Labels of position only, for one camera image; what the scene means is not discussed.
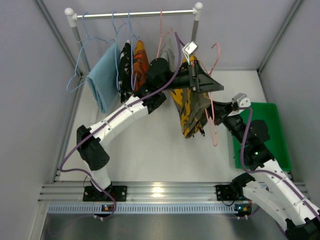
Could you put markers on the orange camouflage trousers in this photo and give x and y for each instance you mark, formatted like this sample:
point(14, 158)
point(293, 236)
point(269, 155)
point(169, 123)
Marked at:
point(140, 65)

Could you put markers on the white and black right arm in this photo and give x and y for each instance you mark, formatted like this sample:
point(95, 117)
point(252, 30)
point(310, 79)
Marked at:
point(263, 181)

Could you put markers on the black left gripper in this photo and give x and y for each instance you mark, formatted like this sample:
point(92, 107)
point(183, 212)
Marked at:
point(194, 78)

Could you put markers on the white metal clothes rack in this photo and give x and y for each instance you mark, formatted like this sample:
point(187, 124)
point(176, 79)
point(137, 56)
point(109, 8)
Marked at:
point(195, 11)

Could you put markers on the pink hanger with grey trousers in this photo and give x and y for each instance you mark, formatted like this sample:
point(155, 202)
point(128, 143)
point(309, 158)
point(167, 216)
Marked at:
point(162, 33)

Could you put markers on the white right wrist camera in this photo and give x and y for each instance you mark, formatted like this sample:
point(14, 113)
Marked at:
point(241, 100)

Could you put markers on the yellow camouflage trousers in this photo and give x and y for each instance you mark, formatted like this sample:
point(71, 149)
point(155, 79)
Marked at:
point(191, 107)

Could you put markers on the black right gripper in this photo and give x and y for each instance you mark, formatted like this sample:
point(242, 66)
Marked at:
point(217, 114)

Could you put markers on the aluminium mounting rail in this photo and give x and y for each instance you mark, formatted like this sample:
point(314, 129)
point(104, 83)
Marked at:
point(136, 192)

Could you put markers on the grey trousers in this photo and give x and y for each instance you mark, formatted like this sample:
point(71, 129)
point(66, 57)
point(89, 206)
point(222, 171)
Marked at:
point(167, 52)

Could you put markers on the light blue folded cloth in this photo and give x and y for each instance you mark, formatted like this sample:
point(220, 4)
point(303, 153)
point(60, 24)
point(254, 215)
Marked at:
point(102, 80)

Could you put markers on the blue hanger with patterned trousers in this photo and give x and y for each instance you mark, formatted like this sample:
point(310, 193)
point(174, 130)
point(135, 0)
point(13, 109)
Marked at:
point(132, 82)

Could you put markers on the empty blue wire hanger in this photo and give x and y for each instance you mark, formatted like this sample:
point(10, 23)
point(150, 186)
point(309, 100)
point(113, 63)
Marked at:
point(81, 60)

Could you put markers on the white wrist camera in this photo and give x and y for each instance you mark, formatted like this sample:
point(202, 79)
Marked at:
point(189, 49)
point(241, 100)

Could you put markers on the black white patterned trousers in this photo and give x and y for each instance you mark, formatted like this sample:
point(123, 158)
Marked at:
point(124, 68)

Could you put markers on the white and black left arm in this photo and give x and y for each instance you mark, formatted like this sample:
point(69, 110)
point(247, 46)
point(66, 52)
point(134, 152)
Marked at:
point(93, 140)

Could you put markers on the grey slotted cable duct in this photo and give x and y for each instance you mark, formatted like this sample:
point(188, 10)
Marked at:
point(144, 208)

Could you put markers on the green plastic bin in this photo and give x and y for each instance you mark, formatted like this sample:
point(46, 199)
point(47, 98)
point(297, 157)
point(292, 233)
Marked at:
point(272, 135)

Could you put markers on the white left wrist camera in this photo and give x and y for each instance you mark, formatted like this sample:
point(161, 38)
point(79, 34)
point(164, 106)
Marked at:
point(189, 49)

